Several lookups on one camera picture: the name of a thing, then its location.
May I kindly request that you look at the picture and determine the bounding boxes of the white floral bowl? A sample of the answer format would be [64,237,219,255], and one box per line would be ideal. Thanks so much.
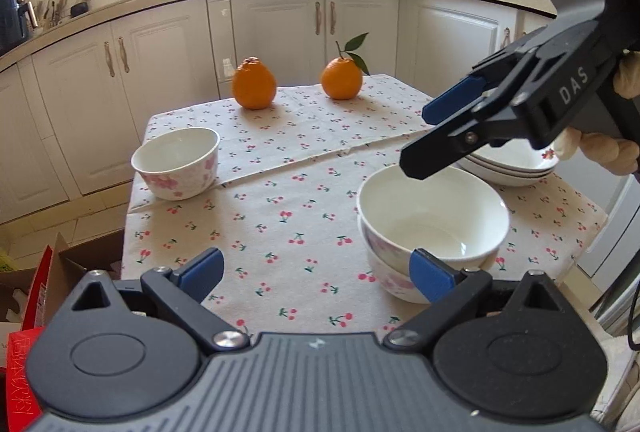
[357,215,498,305]
[131,128,220,201]

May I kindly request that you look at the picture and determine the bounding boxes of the white kitchen cabinets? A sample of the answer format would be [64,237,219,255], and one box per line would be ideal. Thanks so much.
[1,0,550,222]

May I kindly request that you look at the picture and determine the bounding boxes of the gloved right hand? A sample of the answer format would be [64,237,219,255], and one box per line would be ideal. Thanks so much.
[552,52,640,176]

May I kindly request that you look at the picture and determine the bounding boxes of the white fruit-pattern plate stack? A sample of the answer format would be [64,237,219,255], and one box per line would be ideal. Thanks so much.
[458,140,559,187]

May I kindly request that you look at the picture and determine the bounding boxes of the open cardboard box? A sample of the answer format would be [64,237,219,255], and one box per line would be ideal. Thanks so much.
[1,230,124,330]

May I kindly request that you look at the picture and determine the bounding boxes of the cherry print tablecloth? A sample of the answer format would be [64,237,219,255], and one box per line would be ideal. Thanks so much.
[120,72,610,338]

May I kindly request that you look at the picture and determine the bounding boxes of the orange with green leaves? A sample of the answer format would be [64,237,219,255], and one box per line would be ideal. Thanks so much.
[320,32,370,100]

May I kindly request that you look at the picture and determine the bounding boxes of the red box on floor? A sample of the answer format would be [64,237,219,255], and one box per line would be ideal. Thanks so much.
[4,247,53,432]

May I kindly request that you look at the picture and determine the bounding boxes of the orange without leaf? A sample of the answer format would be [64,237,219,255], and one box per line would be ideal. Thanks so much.
[232,57,278,110]

